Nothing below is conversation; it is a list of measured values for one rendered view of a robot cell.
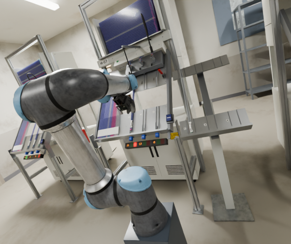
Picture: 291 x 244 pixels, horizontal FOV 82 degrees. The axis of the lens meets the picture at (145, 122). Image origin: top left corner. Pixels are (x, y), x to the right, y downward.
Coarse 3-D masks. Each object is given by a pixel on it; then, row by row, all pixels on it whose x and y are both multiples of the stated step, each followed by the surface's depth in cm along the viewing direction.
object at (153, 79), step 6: (114, 72) 165; (120, 72) 160; (150, 72) 140; (156, 72) 137; (162, 72) 134; (138, 78) 145; (144, 78) 141; (150, 78) 138; (156, 78) 134; (162, 78) 131; (138, 84) 142; (144, 84) 139; (150, 84) 135; (156, 84) 132; (162, 84) 129; (138, 90) 140; (144, 90) 138
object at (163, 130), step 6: (138, 132) 122; (144, 132) 120; (150, 132) 118; (156, 132) 118; (162, 132) 117; (102, 138) 138; (108, 138) 136; (114, 138) 135; (120, 138) 135; (126, 138) 134
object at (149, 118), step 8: (136, 112) 132; (144, 112) 129; (152, 112) 125; (160, 112) 121; (120, 120) 138; (128, 120) 134; (136, 120) 130; (144, 120) 126; (152, 120) 122; (160, 120) 119; (120, 128) 135; (128, 128) 131; (136, 128) 127; (152, 128) 120; (160, 128) 116
